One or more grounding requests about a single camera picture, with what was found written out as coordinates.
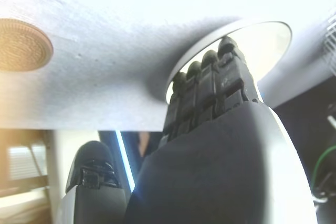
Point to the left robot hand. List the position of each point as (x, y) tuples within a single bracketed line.
[(210, 169)]

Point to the white robot torso column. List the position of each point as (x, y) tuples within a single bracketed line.
[(123, 150)]

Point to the brown round coaster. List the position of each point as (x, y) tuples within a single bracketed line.
[(21, 48)]

